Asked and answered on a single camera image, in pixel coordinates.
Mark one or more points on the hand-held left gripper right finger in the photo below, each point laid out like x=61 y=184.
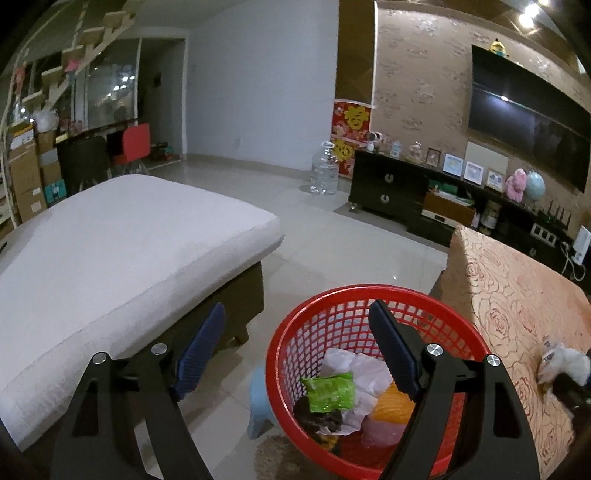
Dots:
x=397 y=355

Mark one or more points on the white socket panel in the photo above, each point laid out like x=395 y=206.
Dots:
x=545 y=232

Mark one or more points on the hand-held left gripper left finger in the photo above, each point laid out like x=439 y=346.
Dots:
x=198 y=360

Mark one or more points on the red and gold poster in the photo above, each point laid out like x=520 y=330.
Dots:
x=351 y=124

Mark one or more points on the small dark picture frame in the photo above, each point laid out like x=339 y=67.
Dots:
x=433 y=158

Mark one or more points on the black flat television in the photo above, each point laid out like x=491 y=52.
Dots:
x=531 y=120

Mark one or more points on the white picture frame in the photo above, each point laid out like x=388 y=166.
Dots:
x=473 y=172

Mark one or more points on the clear plastic bag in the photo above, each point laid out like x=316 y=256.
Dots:
x=570 y=357

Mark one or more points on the dark television cabinet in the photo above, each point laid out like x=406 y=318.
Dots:
x=388 y=189

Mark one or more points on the pink plush toy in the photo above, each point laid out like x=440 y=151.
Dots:
x=516 y=184

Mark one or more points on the large clear water bottle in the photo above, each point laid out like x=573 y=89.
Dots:
x=324 y=170

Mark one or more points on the metal tin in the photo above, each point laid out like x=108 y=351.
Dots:
x=490 y=216

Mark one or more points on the black router with antennas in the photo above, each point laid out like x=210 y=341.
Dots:
x=554 y=219

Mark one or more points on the beige board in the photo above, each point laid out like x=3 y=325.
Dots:
x=489 y=154

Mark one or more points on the wooden staircase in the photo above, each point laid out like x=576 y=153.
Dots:
x=83 y=37

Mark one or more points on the red plastic mesh basket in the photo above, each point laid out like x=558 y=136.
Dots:
x=323 y=304

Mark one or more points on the brown rug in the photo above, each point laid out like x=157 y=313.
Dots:
x=277 y=461

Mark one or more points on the green plastic wrapper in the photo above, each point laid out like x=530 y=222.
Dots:
x=330 y=392

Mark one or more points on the glass ornament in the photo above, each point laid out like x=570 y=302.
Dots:
x=416 y=152

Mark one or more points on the white upright device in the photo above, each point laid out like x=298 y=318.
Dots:
x=581 y=247

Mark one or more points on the white cushioned sofa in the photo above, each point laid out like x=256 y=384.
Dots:
x=115 y=258

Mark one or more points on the blue-bordered picture frame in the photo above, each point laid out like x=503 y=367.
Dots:
x=453 y=165

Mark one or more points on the white plastic bag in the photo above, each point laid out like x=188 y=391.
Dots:
x=46 y=121

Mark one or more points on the pale blue globe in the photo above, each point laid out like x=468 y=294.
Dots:
x=535 y=185

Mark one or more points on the white paper towel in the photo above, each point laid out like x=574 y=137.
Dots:
x=364 y=369

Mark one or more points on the dark wicker chair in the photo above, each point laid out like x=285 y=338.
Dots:
x=83 y=161

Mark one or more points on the small light picture frame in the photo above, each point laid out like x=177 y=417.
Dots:
x=495 y=179

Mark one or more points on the blue plastic stool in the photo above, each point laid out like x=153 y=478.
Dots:
x=261 y=406

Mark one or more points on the stack of cardboard boxes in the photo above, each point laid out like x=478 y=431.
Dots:
x=27 y=175

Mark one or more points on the red chair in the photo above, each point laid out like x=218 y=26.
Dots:
x=136 y=141

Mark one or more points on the ceiling spotlight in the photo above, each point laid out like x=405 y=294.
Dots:
x=531 y=11

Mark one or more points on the yellow cartoon toy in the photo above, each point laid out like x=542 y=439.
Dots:
x=498 y=47

